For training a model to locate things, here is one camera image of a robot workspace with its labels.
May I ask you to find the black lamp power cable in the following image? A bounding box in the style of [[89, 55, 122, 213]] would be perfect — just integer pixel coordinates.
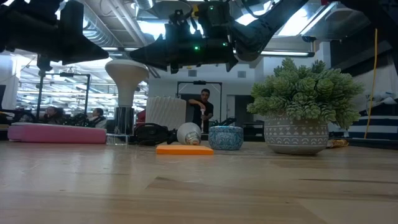
[[133, 122, 178, 146]]

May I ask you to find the small white light bulb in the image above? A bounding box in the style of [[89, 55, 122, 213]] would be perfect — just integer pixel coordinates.
[[176, 122, 202, 146]]

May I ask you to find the yellow cable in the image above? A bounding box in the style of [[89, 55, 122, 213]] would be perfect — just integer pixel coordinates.
[[363, 27, 379, 140]]

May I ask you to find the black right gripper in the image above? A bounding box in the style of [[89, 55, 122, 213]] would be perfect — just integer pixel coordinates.
[[129, 1, 239, 74]]

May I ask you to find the green succulent in patterned pot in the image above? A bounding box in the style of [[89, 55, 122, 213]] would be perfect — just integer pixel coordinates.
[[246, 57, 365, 156]]

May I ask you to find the linear ceiling light fixture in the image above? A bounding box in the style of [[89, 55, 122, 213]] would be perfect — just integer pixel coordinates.
[[101, 45, 315, 58]]

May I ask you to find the person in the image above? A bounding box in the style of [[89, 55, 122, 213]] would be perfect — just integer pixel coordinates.
[[43, 105, 65, 125], [88, 107, 108, 129], [188, 88, 215, 133]]

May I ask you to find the blue patterned bowl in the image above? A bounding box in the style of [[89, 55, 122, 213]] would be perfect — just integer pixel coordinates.
[[208, 125, 244, 151]]

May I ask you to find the bright ceiling light panel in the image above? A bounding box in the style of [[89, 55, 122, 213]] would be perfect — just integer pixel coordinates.
[[275, 0, 338, 37]]

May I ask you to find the white ribbed mug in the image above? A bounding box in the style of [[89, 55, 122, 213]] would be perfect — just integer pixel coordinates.
[[145, 95, 187, 131]]

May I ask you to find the black monitor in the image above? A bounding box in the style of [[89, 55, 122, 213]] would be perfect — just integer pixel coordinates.
[[234, 95, 254, 125]]

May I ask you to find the pink case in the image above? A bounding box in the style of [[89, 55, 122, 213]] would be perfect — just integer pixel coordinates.
[[7, 122, 108, 144]]

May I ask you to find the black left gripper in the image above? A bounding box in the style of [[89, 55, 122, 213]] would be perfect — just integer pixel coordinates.
[[0, 0, 109, 72]]

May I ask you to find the black background rig frame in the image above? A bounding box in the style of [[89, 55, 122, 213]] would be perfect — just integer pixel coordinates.
[[176, 80, 223, 125], [34, 69, 91, 123]]

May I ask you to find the orange sticky note pad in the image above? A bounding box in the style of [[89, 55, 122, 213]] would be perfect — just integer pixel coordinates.
[[155, 144, 215, 156]]

